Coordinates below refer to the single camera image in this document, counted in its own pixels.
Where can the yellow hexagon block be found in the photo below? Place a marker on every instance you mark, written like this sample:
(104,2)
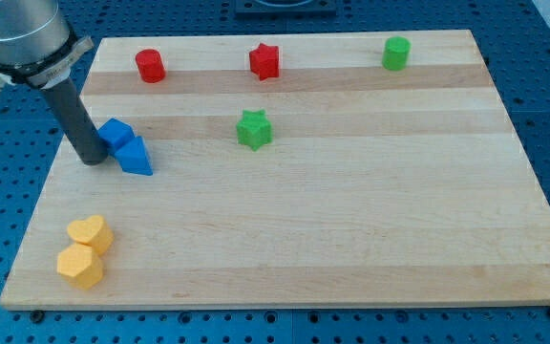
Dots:
(80,266)

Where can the green star block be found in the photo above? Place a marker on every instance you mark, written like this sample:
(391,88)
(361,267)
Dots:
(254,129)

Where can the yellow heart block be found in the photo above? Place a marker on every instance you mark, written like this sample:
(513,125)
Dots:
(93,231)

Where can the red cylinder block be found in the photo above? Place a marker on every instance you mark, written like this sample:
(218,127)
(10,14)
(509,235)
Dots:
(150,66)

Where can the green cylinder block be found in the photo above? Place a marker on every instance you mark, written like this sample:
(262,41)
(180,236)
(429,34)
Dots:
(396,53)

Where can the wooden board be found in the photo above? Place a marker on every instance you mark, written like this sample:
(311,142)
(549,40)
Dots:
(380,189)

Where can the red star block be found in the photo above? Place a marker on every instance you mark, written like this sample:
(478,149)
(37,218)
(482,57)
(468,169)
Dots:
(265,61)

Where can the blue cube block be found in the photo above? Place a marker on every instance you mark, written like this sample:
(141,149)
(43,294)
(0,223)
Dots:
(115,133)

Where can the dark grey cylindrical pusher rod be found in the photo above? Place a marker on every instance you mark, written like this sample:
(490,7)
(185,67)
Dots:
(71,114)

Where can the blue triangle block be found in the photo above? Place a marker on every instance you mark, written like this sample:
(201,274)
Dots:
(133,157)

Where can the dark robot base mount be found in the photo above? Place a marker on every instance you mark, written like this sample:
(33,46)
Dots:
(250,8)

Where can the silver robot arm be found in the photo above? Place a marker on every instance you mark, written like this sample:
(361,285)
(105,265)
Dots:
(38,47)

